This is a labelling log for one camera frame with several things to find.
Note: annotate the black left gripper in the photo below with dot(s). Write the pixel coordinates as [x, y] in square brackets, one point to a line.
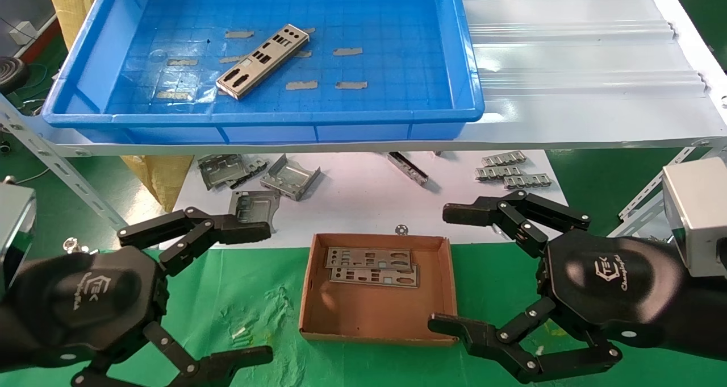
[85, 302]

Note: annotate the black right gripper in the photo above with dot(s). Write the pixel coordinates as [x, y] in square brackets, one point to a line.
[625, 284]

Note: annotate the silver metal IO shield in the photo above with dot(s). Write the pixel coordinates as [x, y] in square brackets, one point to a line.
[375, 277]
[261, 60]
[369, 256]

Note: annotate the brown cardboard box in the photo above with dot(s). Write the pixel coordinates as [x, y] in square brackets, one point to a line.
[375, 319]

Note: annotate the blue plastic tray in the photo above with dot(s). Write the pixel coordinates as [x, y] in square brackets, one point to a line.
[386, 63]

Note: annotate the white power socket box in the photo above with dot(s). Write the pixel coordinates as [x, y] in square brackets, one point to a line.
[23, 32]

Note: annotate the small ridged metal clip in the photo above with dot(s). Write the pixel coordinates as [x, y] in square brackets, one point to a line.
[528, 180]
[498, 173]
[504, 158]

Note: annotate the grey stamped metal plate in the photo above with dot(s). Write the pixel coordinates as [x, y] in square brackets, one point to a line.
[253, 205]

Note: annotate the small metal washer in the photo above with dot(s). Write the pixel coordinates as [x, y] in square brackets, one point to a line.
[401, 229]

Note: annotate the small slotted metal strip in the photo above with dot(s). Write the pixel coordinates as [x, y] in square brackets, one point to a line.
[257, 164]

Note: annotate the narrow metal shield with flanges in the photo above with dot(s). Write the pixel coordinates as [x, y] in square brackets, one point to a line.
[408, 168]

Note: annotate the white flat board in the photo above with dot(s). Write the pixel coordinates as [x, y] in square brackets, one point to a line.
[352, 205]

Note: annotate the black round stool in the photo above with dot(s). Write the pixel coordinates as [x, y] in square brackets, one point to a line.
[11, 74]

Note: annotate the perforated white shelf post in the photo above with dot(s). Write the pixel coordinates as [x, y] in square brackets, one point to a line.
[62, 171]
[642, 202]

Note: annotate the U-shaped metal bracket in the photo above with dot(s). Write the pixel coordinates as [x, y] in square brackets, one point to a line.
[289, 178]

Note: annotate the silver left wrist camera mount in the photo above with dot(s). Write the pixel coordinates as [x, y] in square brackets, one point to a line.
[14, 228]

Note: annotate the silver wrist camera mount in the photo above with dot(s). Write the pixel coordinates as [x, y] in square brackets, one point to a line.
[14, 228]
[698, 216]

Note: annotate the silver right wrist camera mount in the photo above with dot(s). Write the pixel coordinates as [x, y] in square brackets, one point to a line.
[698, 216]

